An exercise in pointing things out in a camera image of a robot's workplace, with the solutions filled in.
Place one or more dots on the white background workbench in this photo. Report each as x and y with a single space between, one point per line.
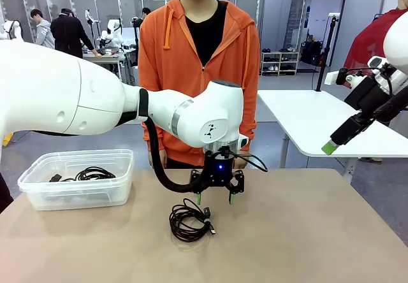
108 55

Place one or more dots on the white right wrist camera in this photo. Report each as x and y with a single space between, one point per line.
333 77

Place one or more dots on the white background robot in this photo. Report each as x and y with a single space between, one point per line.
16 29
112 26

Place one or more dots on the person's right hand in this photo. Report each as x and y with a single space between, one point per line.
164 158

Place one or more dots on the person's right forearm orange sleeve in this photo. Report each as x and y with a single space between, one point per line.
146 141

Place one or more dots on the person in black shirt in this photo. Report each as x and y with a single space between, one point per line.
146 12

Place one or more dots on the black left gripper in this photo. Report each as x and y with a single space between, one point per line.
220 176

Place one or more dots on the black equipment cases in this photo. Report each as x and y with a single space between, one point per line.
310 53

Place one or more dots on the white side table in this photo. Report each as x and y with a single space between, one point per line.
303 120

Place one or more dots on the black tripod pole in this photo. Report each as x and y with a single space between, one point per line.
326 53

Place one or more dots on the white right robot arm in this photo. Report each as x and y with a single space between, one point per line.
398 40

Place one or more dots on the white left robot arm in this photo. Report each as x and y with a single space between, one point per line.
63 88

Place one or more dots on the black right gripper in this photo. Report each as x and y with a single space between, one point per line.
366 96

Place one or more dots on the wooden shoe rack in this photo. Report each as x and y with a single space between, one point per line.
280 63

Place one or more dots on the man in black jacket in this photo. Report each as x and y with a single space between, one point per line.
68 34

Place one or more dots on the clear plastic storage container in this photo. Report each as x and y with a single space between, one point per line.
124 184

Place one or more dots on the person in grey hoodie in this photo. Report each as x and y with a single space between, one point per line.
44 36

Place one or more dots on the person's left hand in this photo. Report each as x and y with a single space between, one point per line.
243 164

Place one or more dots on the person in orange hoodie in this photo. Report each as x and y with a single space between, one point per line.
165 56

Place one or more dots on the person's left forearm orange sleeve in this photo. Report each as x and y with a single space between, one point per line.
252 120

